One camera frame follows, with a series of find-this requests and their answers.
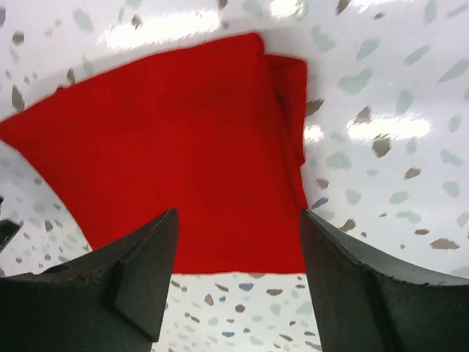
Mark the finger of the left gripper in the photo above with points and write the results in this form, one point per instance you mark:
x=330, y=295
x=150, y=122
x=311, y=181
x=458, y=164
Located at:
x=9, y=228

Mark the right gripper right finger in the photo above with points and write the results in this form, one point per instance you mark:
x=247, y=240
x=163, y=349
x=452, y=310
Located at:
x=367, y=300

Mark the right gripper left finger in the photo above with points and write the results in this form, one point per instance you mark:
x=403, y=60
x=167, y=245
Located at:
x=110, y=299

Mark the red t shirt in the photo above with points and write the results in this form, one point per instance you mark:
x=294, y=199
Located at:
x=214, y=131

